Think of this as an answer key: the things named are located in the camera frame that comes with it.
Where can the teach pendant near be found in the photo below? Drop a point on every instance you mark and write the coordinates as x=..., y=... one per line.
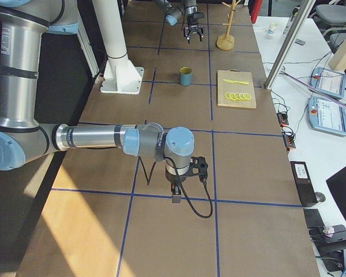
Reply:
x=326, y=116

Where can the office chair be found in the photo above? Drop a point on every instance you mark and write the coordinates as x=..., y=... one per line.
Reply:
x=334, y=16

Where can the red cylinder object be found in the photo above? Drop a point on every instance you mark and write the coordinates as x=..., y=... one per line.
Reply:
x=255, y=9

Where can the bamboo cutting board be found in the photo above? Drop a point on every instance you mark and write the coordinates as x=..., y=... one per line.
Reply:
x=243, y=96

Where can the black box with label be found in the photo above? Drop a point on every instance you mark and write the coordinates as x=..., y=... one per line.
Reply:
x=303, y=184

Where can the wooden cup storage rack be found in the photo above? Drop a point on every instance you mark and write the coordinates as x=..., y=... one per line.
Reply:
x=226, y=41

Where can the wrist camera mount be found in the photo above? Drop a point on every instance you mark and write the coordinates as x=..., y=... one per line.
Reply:
x=198, y=167

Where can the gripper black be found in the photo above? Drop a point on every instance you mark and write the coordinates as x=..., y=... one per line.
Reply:
x=173, y=180
x=192, y=18

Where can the paper cup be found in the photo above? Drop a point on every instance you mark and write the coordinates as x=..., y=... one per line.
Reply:
x=271, y=29

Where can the orange black connector block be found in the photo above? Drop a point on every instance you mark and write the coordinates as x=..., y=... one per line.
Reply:
x=282, y=118

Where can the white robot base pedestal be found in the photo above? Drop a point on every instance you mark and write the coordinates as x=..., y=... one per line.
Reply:
x=120, y=75

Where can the teach pendant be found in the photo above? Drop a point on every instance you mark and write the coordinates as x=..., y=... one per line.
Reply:
x=326, y=116
x=329, y=82

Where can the teal mug yellow inside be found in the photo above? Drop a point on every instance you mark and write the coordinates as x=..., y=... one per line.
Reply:
x=185, y=75

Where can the yellow plastic knife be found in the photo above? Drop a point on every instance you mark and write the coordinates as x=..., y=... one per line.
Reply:
x=235, y=82

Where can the teach pendant far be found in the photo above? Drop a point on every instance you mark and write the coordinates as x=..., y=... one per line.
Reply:
x=329, y=82

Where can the aluminium frame post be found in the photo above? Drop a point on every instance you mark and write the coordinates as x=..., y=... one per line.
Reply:
x=294, y=29

